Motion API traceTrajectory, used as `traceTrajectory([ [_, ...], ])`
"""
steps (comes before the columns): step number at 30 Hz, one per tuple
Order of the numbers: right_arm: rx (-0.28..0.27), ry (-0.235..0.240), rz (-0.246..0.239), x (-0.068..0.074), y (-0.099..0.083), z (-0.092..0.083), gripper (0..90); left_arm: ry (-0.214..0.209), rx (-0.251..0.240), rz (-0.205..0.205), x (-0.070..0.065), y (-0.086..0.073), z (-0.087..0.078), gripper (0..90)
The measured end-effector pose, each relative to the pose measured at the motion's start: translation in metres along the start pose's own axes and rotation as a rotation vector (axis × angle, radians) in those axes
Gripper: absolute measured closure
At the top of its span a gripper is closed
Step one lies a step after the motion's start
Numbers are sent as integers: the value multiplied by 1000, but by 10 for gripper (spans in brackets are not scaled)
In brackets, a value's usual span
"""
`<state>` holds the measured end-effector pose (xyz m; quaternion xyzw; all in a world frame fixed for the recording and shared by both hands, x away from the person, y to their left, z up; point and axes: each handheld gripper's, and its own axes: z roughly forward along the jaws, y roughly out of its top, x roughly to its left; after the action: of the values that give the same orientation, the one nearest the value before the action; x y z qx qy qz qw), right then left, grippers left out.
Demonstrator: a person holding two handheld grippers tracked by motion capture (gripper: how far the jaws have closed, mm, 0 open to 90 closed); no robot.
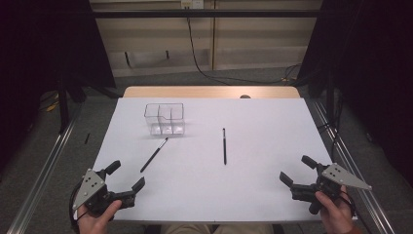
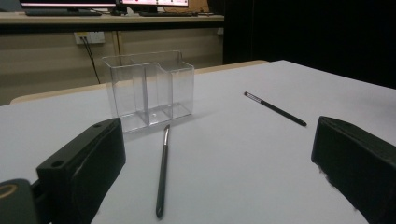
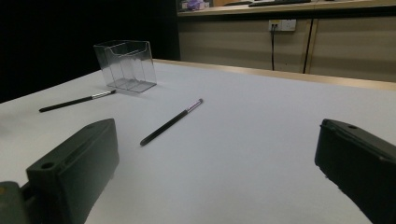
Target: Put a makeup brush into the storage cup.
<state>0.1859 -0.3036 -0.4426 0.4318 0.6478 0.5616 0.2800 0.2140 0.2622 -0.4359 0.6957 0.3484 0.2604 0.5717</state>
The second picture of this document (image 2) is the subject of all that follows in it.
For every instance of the white table mat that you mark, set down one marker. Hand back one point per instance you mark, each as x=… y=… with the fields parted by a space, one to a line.
x=233 y=171

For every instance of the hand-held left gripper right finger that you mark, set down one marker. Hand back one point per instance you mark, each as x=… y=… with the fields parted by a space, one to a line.
x=358 y=168

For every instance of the clear plastic organizer box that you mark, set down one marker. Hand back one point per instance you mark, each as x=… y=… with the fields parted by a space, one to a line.
x=149 y=93

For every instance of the black keyboard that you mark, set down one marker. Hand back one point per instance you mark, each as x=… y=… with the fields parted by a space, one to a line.
x=62 y=13
x=168 y=14

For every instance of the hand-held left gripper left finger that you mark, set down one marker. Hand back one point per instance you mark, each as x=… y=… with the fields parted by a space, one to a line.
x=84 y=161

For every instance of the light wooden table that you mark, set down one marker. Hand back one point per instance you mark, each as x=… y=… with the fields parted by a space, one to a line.
x=62 y=91

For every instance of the black pen with white print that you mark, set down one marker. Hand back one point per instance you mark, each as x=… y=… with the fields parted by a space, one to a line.
x=277 y=109

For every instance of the white wall socket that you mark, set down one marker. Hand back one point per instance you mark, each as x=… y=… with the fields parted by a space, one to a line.
x=93 y=37

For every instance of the black pen with silver tip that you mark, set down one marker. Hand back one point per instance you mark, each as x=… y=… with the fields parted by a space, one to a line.
x=162 y=174

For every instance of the computer monitor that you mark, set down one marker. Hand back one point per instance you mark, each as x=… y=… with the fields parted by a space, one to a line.
x=68 y=3
x=155 y=2

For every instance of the black curtain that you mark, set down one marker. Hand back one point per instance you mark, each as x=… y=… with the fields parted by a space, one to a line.
x=311 y=34

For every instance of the long beige desk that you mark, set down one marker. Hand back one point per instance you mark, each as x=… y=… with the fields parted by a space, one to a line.
x=93 y=20

